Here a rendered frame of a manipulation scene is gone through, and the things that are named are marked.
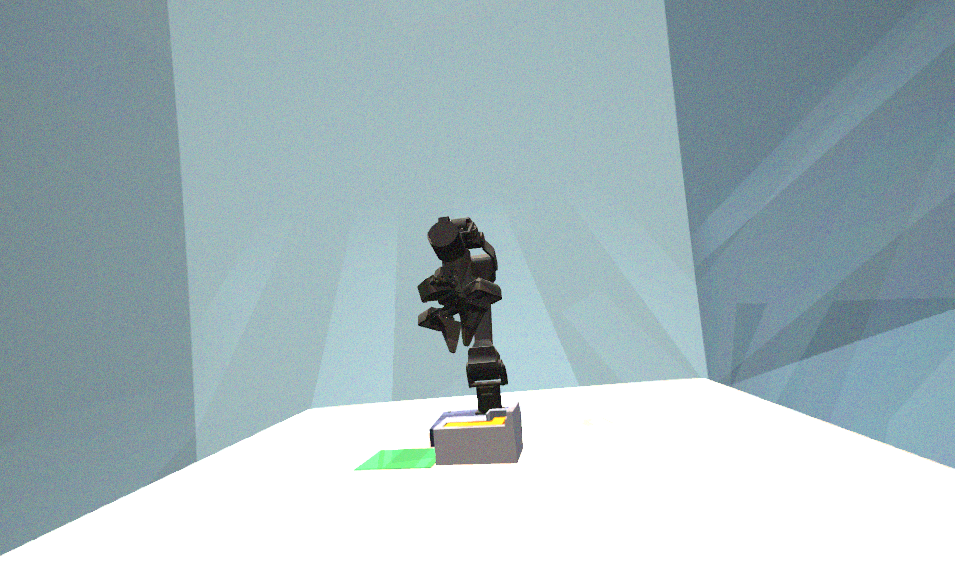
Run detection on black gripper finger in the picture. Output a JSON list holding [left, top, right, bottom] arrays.
[[454, 300, 488, 347], [430, 315, 461, 353]]

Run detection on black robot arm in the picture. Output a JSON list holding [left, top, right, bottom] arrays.
[[417, 216, 508, 415]]

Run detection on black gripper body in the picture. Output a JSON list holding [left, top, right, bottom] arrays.
[[418, 267, 502, 331]]

